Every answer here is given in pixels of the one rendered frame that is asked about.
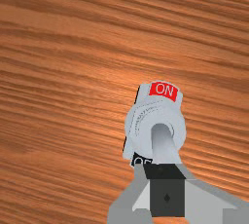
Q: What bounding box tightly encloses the grey toggle switch black base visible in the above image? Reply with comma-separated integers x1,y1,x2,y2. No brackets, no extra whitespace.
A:
122,80,188,168

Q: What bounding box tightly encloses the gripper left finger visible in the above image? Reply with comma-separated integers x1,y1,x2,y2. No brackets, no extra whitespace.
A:
106,163,168,224

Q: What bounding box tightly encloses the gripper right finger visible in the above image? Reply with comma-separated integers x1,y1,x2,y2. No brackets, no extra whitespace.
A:
166,163,249,224

